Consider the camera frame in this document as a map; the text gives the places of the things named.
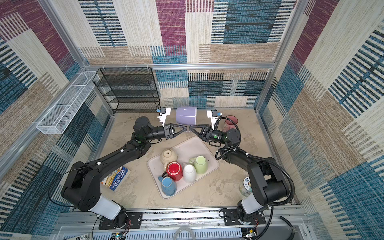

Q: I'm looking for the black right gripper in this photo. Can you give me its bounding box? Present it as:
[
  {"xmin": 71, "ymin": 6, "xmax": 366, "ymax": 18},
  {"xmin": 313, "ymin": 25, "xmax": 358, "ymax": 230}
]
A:
[{"xmin": 189, "ymin": 123, "xmax": 228, "ymax": 145}]

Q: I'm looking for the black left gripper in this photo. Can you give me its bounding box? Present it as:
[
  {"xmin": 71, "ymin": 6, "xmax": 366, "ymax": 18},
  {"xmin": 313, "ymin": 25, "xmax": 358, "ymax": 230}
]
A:
[{"xmin": 144, "ymin": 124, "xmax": 186, "ymax": 144}]

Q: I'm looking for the purple mug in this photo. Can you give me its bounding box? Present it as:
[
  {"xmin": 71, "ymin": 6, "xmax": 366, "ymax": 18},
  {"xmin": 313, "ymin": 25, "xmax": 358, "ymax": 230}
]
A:
[{"xmin": 176, "ymin": 107, "xmax": 197, "ymax": 126}]

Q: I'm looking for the pink patterned mug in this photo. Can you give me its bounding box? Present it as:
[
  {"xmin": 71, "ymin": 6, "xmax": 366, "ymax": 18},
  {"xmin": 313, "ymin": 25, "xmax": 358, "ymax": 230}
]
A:
[{"xmin": 223, "ymin": 115, "xmax": 238, "ymax": 132}]

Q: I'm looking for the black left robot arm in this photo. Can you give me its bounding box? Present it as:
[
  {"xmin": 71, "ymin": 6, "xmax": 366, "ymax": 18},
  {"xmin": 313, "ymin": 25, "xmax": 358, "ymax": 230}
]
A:
[{"xmin": 61, "ymin": 117, "xmax": 187, "ymax": 226}]

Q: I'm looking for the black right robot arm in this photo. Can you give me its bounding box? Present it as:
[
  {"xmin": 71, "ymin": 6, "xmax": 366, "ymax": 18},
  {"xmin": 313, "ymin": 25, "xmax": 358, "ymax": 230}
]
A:
[{"xmin": 189, "ymin": 124, "xmax": 295, "ymax": 223}]

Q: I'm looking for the beige speckled mug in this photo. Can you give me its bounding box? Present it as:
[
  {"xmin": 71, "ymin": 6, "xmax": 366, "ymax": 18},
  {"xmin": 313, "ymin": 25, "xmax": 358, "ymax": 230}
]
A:
[{"xmin": 161, "ymin": 149, "xmax": 178, "ymax": 172}]

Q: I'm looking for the light green mug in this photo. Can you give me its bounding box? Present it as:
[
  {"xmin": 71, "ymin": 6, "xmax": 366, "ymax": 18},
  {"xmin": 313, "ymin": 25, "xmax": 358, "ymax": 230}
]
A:
[{"xmin": 189, "ymin": 156, "xmax": 208, "ymax": 175}]

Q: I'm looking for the white mug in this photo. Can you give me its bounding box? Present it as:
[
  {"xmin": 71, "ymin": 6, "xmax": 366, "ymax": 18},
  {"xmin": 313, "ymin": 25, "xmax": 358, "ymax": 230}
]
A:
[{"xmin": 183, "ymin": 164, "xmax": 197, "ymax": 183}]

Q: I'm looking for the red mug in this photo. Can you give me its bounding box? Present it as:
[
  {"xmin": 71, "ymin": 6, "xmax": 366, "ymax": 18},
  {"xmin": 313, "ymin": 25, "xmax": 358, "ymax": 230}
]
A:
[{"xmin": 162, "ymin": 162, "xmax": 183, "ymax": 182}]

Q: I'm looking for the blue mug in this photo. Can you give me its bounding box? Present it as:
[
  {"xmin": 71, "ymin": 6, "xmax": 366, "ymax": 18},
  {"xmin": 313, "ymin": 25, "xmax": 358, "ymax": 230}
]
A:
[{"xmin": 158, "ymin": 176, "xmax": 177, "ymax": 196}]

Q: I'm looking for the white plastic tray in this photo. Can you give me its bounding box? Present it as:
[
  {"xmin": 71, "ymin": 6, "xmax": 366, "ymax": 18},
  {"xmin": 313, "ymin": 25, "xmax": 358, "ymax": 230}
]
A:
[{"xmin": 147, "ymin": 137, "xmax": 219, "ymax": 199}]

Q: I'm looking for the blue book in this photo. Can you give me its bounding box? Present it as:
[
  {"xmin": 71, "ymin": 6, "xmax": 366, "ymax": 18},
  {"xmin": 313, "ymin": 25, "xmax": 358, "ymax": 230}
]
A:
[{"xmin": 101, "ymin": 167, "xmax": 131, "ymax": 191}]

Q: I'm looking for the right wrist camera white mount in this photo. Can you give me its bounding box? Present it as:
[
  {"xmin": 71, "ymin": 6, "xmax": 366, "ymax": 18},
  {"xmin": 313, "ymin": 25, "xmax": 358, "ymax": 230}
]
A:
[{"xmin": 207, "ymin": 110, "xmax": 222, "ymax": 130}]

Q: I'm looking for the black wire mesh shelf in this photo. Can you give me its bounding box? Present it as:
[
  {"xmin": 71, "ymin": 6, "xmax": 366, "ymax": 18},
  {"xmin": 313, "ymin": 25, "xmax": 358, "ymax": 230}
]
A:
[{"xmin": 93, "ymin": 67, "xmax": 160, "ymax": 114}]

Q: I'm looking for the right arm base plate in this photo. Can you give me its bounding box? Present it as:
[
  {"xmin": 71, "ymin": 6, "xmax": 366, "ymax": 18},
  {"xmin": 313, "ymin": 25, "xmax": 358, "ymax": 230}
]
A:
[{"xmin": 219, "ymin": 208, "xmax": 267, "ymax": 226}]

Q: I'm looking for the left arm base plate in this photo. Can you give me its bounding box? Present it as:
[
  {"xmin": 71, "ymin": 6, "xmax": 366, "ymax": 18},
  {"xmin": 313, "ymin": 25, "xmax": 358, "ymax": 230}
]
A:
[{"xmin": 98, "ymin": 212, "xmax": 143, "ymax": 230}]

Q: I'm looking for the white wire mesh basket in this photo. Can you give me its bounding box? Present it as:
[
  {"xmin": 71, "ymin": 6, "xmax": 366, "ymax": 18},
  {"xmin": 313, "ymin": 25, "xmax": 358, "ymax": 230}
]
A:
[{"xmin": 37, "ymin": 72, "xmax": 96, "ymax": 135}]

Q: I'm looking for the aluminium front rail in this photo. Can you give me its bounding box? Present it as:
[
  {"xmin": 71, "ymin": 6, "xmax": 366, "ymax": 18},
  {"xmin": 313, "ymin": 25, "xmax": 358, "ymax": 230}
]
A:
[{"xmin": 50, "ymin": 205, "xmax": 316, "ymax": 240}]

